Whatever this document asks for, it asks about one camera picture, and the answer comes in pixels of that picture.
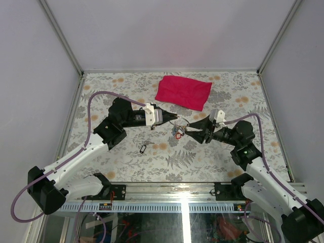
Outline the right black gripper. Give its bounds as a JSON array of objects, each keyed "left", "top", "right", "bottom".
[{"left": 185, "top": 114, "right": 240, "bottom": 147}]

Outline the keyring with coloured tags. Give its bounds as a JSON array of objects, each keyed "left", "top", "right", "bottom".
[{"left": 169, "top": 115, "right": 189, "bottom": 140}]

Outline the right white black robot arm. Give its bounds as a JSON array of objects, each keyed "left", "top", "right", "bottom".
[{"left": 185, "top": 110, "right": 323, "bottom": 242}]

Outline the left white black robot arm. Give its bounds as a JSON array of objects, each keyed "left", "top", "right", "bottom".
[{"left": 27, "top": 97, "right": 178, "bottom": 215}]

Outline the key with black tag left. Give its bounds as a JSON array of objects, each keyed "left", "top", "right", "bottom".
[{"left": 139, "top": 140, "right": 154, "bottom": 154}]

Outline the folded red cloth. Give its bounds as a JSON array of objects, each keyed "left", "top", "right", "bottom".
[{"left": 155, "top": 75, "right": 212, "bottom": 111}]

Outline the floral patterned table mat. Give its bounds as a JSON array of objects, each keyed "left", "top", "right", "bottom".
[{"left": 67, "top": 71, "right": 290, "bottom": 182}]

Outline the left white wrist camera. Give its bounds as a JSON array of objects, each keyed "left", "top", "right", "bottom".
[{"left": 143, "top": 103, "right": 163, "bottom": 126}]

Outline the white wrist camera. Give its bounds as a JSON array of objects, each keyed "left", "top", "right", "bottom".
[
  {"left": 143, "top": 103, "right": 163, "bottom": 126},
  {"left": 209, "top": 109, "right": 226, "bottom": 128}
]

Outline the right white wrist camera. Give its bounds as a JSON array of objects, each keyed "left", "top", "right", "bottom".
[{"left": 209, "top": 109, "right": 226, "bottom": 128}]

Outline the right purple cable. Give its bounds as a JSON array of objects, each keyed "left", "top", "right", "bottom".
[{"left": 224, "top": 113, "right": 324, "bottom": 243}]

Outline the purple cable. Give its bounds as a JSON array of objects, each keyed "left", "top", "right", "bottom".
[
  {"left": 10, "top": 90, "right": 147, "bottom": 243},
  {"left": 224, "top": 113, "right": 324, "bottom": 243}
]

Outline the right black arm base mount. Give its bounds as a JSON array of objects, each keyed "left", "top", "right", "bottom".
[{"left": 214, "top": 177, "right": 246, "bottom": 201}]

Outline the aluminium front rail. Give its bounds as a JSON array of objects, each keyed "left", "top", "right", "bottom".
[{"left": 37, "top": 182, "right": 311, "bottom": 203}]

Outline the blue slotted cable duct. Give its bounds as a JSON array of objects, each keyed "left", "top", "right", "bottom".
[{"left": 57, "top": 201, "right": 245, "bottom": 213}]

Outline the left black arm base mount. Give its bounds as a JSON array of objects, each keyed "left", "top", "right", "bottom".
[{"left": 87, "top": 184, "right": 127, "bottom": 201}]

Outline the left aluminium frame post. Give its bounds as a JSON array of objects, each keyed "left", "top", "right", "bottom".
[{"left": 37, "top": 0, "right": 84, "bottom": 77}]

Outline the aluminium frame post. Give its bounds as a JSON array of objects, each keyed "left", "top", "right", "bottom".
[
  {"left": 37, "top": 0, "right": 84, "bottom": 77},
  {"left": 257, "top": 0, "right": 304, "bottom": 75}
]

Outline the right aluminium frame post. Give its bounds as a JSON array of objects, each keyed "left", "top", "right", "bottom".
[{"left": 257, "top": 0, "right": 304, "bottom": 75}]

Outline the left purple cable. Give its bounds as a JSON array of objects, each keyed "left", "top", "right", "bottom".
[{"left": 10, "top": 90, "right": 147, "bottom": 243}]

